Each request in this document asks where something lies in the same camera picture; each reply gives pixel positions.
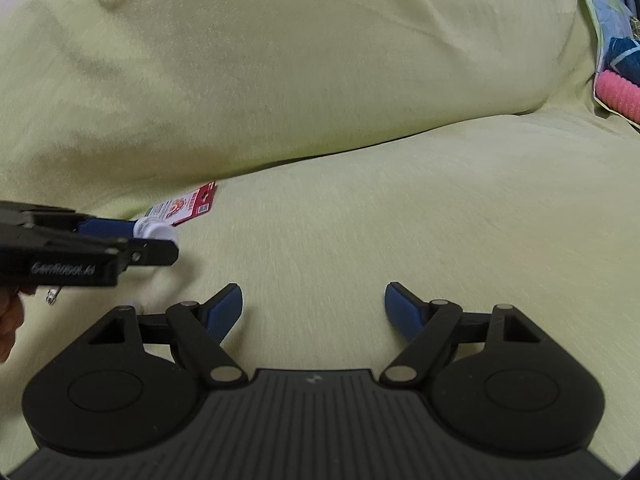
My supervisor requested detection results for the white pill bottle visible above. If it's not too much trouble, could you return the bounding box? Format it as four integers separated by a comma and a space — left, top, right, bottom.
132, 217, 178, 245

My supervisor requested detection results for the person's left hand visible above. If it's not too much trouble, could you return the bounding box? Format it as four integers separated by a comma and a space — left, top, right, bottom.
0, 286, 37, 363

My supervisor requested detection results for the silver binder clip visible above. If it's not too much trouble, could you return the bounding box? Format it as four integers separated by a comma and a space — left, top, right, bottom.
44, 286, 62, 306

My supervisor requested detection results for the red white battery card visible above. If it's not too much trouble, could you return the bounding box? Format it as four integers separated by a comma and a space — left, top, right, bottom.
144, 181, 217, 226

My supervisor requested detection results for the green sofa back cushion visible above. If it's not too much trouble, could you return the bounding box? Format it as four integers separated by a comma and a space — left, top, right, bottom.
1, 0, 596, 216

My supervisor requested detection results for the pink knitted blanket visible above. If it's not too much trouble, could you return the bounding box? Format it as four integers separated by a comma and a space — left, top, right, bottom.
594, 70, 640, 126

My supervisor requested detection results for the navy patterned blanket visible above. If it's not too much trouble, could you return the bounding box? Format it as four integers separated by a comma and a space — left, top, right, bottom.
605, 37, 640, 86

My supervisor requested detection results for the pastel patterned quilt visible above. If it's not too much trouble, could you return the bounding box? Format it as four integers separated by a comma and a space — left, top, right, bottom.
584, 0, 639, 129

